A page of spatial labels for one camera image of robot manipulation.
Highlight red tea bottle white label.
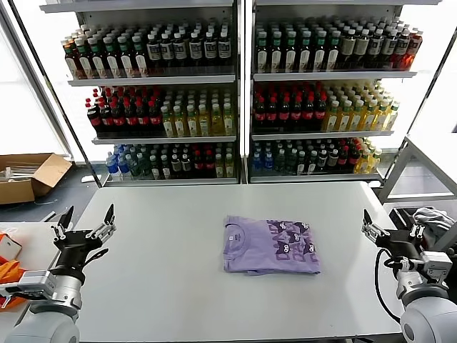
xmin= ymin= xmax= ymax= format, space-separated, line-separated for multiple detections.
xmin=64 ymin=42 xmax=79 ymax=80

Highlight orange fabric bag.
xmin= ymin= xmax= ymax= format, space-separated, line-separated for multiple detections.
xmin=0 ymin=231 xmax=29 ymax=309

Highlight black metal frame pole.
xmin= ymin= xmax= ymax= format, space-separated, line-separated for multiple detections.
xmin=6 ymin=0 xmax=104 ymax=188

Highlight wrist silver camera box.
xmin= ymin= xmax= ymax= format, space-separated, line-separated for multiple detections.
xmin=421 ymin=251 xmax=453 ymax=280
xmin=18 ymin=270 xmax=54 ymax=299

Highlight black storage bin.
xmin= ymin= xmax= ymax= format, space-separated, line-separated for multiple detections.
xmin=388 ymin=206 xmax=457 ymax=267

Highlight white side table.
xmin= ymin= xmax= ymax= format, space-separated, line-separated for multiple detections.
xmin=0 ymin=222 xmax=74 ymax=343

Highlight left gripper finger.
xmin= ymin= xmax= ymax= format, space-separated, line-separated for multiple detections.
xmin=89 ymin=203 xmax=117 ymax=241
xmin=51 ymin=206 xmax=74 ymax=244

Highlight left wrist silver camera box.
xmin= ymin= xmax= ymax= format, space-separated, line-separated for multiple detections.
xmin=18 ymin=270 xmax=54 ymax=299

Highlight red drink bottle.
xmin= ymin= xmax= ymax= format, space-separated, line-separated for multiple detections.
xmin=406 ymin=29 xmax=424 ymax=69

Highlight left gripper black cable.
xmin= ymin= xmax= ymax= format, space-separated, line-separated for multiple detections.
xmin=84 ymin=249 xmax=109 ymax=267

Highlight dark bottle beige label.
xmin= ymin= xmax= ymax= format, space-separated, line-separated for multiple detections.
xmin=353 ymin=28 xmax=371 ymax=69
xmin=340 ymin=29 xmax=356 ymax=69

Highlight grey metal drinks shelf unit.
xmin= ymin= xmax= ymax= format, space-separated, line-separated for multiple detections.
xmin=242 ymin=0 xmax=442 ymax=185
xmin=39 ymin=0 xmax=242 ymax=189

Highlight white black camera cable plug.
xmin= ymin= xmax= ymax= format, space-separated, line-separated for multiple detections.
xmin=0 ymin=285 xmax=23 ymax=309

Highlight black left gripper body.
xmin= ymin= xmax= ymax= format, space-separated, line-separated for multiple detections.
xmin=54 ymin=231 xmax=108 ymax=278

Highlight dark bottle blue grey label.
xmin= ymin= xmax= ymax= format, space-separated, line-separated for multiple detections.
xmin=381 ymin=28 xmax=398 ymax=69
xmin=189 ymin=31 xmax=204 ymax=69
xmin=218 ymin=30 xmax=231 ymax=68
xmin=146 ymin=33 xmax=162 ymax=71
xmin=173 ymin=31 xmax=188 ymax=69
xmin=368 ymin=28 xmax=384 ymax=69
xmin=394 ymin=28 xmax=411 ymax=69
xmin=160 ymin=32 xmax=175 ymax=70
xmin=204 ymin=31 xmax=219 ymax=69

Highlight purple printed T-shirt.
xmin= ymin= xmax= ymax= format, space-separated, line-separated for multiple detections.
xmin=223 ymin=214 xmax=322 ymax=276

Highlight white plastic strips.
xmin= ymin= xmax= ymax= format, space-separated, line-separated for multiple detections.
xmin=0 ymin=162 xmax=39 ymax=184

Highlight grey crumpled garment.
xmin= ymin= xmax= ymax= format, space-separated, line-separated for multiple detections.
xmin=412 ymin=207 xmax=456 ymax=237

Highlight grey metal frame table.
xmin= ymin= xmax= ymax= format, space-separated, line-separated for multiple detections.
xmin=376 ymin=134 xmax=457 ymax=272

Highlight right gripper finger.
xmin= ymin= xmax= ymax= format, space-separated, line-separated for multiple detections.
xmin=408 ymin=214 xmax=426 ymax=239
xmin=361 ymin=209 xmax=390 ymax=240

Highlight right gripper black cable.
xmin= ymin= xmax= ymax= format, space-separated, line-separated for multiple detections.
xmin=373 ymin=248 xmax=403 ymax=322

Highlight open cardboard box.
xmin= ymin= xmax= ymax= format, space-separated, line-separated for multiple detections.
xmin=0 ymin=152 xmax=74 ymax=206

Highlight green cap bottle white label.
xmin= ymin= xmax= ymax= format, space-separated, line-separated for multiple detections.
xmin=327 ymin=30 xmax=341 ymax=71
xmin=313 ymin=30 xmax=328 ymax=72
xmin=284 ymin=31 xmax=298 ymax=74
xmin=89 ymin=36 xmax=108 ymax=79
xmin=76 ymin=38 xmax=94 ymax=80
xmin=132 ymin=34 xmax=150 ymax=78
xmin=256 ymin=31 xmax=269 ymax=74
xmin=298 ymin=30 xmax=313 ymax=73
xmin=118 ymin=35 xmax=136 ymax=79
xmin=103 ymin=36 xmax=122 ymax=79
xmin=270 ymin=31 xmax=283 ymax=74

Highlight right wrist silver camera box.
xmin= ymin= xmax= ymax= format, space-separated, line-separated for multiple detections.
xmin=421 ymin=251 xmax=453 ymax=280

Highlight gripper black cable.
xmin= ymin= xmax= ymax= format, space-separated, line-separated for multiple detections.
xmin=373 ymin=248 xmax=403 ymax=322
xmin=84 ymin=249 xmax=109 ymax=267

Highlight small white box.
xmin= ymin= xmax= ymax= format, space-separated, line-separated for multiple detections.
xmin=0 ymin=235 xmax=24 ymax=261

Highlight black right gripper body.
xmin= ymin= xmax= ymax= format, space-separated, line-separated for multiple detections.
xmin=375 ymin=231 xmax=425 ymax=260

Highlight grey window frame bar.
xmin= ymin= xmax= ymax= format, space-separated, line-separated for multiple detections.
xmin=0 ymin=6 xmax=75 ymax=161

